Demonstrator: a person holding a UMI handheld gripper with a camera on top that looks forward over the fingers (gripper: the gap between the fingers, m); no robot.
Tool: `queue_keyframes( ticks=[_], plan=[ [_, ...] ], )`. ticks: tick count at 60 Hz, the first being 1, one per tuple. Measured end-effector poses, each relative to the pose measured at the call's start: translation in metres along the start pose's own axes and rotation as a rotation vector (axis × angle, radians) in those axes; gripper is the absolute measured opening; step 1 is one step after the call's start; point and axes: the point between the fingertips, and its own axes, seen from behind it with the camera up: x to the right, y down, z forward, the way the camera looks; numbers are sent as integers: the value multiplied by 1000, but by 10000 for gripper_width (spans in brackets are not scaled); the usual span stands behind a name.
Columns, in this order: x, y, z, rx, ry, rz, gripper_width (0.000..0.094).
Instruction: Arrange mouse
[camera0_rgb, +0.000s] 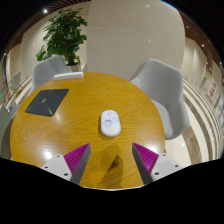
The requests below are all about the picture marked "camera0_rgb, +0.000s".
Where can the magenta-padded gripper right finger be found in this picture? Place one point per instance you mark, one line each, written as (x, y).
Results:
(146, 159)

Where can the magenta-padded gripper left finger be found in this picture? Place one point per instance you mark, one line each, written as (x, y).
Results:
(77, 158)

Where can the white cartoon-print computer mouse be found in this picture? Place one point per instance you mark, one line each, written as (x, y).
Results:
(110, 123)

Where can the black mouse pad green lines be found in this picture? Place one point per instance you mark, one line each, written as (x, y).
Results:
(46, 102)

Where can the grey upholstered armchair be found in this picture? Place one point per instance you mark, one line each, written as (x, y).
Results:
(45, 71)
(163, 90)

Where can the grey-green armchair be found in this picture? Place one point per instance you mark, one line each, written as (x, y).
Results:
(4, 130)

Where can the white rectangular box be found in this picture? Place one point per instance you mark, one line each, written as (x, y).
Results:
(68, 76)

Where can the white plant pot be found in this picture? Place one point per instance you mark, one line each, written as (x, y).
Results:
(75, 67)

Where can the small white chair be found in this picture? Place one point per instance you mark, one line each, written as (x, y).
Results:
(15, 79)

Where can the green leafy plant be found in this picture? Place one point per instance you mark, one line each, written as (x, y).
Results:
(63, 35)

